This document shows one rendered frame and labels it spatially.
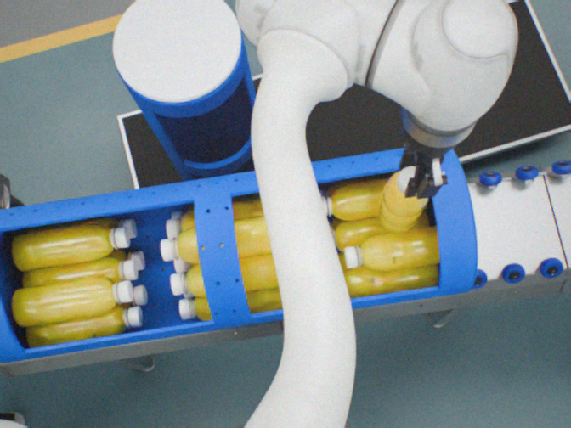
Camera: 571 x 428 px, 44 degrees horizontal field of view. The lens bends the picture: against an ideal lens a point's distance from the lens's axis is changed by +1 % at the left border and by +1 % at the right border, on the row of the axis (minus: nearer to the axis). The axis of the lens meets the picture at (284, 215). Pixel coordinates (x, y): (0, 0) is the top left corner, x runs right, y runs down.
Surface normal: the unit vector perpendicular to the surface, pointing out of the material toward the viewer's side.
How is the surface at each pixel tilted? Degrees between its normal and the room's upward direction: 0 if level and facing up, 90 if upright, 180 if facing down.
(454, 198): 0
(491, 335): 0
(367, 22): 18
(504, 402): 0
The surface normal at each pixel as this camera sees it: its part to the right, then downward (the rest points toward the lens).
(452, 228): 0.00, 0.08
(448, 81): -0.37, 0.80
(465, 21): -0.08, -0.26
